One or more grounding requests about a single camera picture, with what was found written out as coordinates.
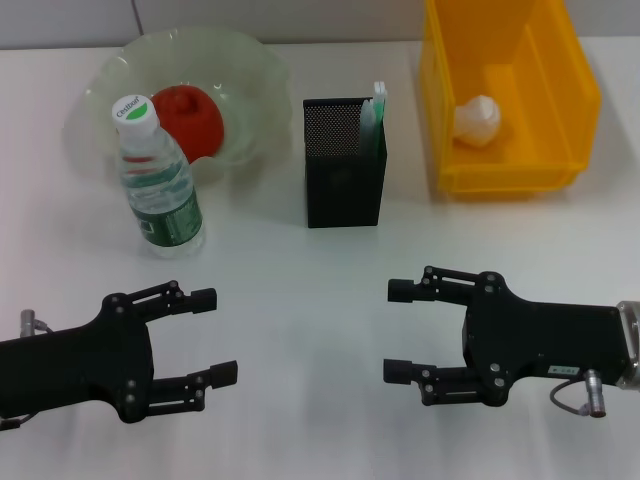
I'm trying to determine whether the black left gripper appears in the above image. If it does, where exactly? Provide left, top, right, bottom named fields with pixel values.
left=0, top=280, right=240, bottom=425

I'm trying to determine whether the right gripper cable with plugs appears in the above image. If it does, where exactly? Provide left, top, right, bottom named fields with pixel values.
left=548, top=368, right=608, bottom=419

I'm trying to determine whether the gripper cable with plugs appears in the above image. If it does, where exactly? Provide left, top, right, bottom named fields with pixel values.
left=0, top=308, right=55, bottom=432
left=548, top=368, right=608, bottom=419

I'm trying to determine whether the pale green fruit plate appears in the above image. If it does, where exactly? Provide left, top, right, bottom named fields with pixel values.
left=64, top=27, right=294, bottom=189

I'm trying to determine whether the black mesh pen holder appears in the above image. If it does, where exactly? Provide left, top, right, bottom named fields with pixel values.
left=302, top=96, right=389, bottom=229

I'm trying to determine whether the left gripper cable with plugs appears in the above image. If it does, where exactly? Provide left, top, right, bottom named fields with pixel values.
left=0, top=308, right=55, bottom=432

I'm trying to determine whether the white paper ball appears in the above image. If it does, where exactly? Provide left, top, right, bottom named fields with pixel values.
left=452, top=94, right=503, bottom=148

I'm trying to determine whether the grey pen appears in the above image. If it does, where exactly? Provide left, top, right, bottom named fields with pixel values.
left=359, top=97, right=382, bottom=155

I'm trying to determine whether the green utility knife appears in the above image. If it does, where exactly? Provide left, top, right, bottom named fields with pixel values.
left=372, top=81, right=390, bottom=131

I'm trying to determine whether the clear green-label water bottle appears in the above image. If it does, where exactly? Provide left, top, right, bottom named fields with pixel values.
left=110, top=93, right=207, bottom=260

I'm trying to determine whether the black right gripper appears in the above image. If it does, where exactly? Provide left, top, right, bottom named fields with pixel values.
left=382, top=266, right=634, bottom=409

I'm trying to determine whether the yellow plastic bin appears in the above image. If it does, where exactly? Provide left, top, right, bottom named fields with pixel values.
left=418, top=0, right=603, bottom=201

